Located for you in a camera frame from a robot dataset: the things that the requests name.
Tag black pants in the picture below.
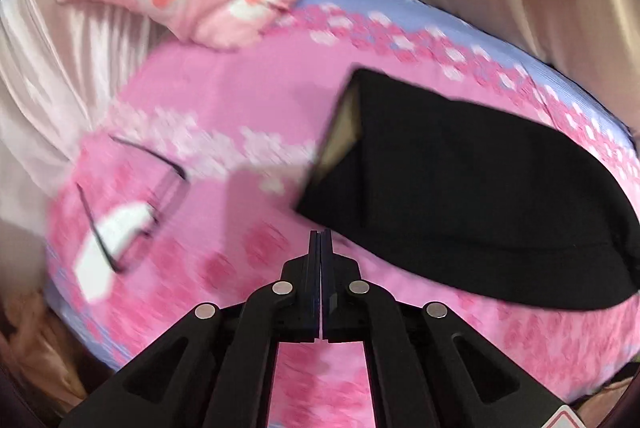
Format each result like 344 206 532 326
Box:
296 69 639 311

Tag pink floral bed sheet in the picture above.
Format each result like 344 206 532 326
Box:
41 0 640 428

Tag white paper card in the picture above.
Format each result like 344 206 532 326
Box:
72 201 154 304

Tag black-framed eyeglasses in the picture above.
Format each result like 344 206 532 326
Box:
74 135 191 280

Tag white satin curtain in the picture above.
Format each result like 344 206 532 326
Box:
1 0 163 295

